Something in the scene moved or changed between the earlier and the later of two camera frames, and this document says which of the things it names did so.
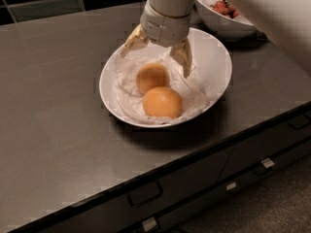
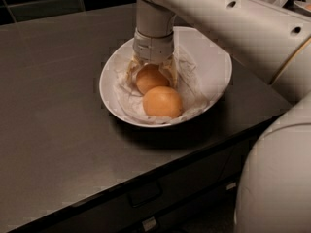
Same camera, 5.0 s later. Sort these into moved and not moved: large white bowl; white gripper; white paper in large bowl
Moved: white gripper
Not moved: white paper in large bowl; large white bowl
